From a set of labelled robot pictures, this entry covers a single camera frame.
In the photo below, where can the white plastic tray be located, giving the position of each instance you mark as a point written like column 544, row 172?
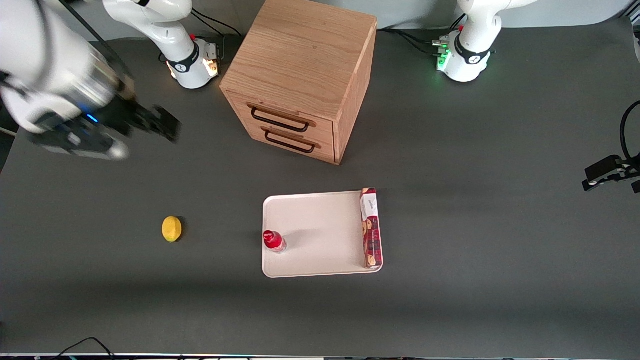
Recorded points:
column 325, row 235

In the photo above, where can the red cookie box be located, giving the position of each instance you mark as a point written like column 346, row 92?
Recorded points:
column 372, row 235

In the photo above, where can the yellow lemon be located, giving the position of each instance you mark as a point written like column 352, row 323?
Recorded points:
column 172, row 229

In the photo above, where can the wooden drawer front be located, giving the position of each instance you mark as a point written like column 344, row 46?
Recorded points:
column 285, row 112
column 325, row 152

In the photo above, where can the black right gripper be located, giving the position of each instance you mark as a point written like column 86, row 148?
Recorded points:
column 121, row 115

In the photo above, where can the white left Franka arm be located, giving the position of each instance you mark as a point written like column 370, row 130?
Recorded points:
column 467, row 62

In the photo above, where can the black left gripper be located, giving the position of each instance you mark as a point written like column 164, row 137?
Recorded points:
column 606, row 169

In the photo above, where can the oak wooden drawer cabinet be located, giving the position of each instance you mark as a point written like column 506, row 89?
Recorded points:
column 300, row 55

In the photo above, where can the red coke bottle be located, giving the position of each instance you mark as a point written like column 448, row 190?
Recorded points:
column 273, row 240

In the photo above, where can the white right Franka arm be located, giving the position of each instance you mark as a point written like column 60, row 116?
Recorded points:
column 45, row 55

